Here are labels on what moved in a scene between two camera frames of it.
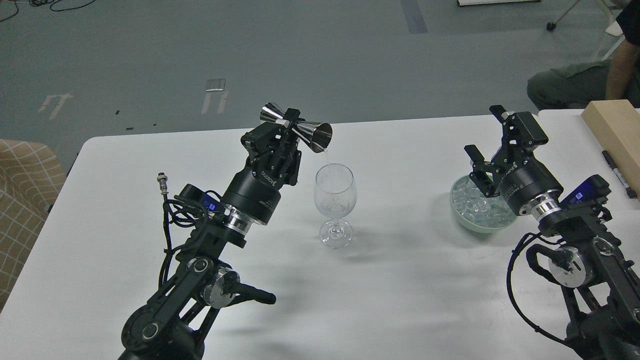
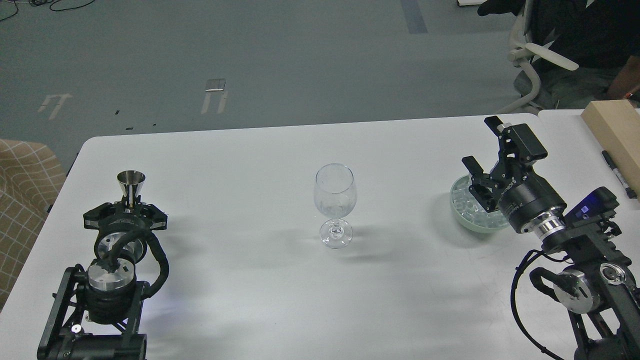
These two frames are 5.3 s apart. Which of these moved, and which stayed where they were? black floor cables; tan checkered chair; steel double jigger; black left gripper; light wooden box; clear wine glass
Moved: black left gripper; steel double jigger
Stayed: tan checkered chair; light wooden box; clear wine glass; black floor cables
